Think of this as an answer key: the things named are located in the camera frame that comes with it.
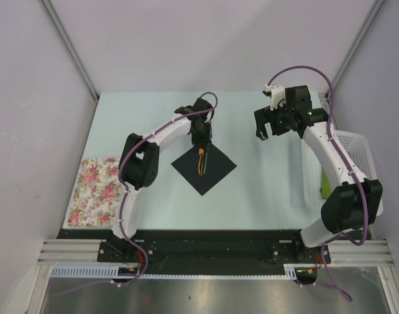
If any gold knife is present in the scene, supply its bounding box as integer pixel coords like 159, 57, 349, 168
198, 147, 205, 176

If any floral cloth mat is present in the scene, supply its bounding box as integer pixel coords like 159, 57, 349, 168
66, 157, 125, 228

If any white plastic basket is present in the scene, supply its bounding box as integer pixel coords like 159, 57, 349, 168
302, 130, 377, 212

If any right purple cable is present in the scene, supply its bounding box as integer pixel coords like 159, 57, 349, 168
267, 65, 370, 301

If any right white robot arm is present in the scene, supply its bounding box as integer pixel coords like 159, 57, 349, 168
254, 84, 383, 262

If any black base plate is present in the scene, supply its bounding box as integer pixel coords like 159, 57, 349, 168
57, 228, 372, 275

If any white cable duct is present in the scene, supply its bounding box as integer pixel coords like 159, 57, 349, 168
51, 265, 297, 280

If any green napkin roll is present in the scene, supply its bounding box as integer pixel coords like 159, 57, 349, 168
320, 169, 332, 200

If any iridescent rainbow fork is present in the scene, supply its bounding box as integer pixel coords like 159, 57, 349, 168
202, 146, 209, 175

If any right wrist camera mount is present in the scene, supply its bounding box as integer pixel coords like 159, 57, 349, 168
263, 84, 286, 111

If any aluminium rail frame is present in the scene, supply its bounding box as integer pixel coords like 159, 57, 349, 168
38, 239, 394, 267

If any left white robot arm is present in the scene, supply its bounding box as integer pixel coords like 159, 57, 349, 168
107, 92, 218, 262

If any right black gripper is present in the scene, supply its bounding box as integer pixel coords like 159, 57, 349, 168
254, 101, 294, 141

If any black paper napkin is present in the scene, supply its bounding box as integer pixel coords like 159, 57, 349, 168
171, 144, 237, 196

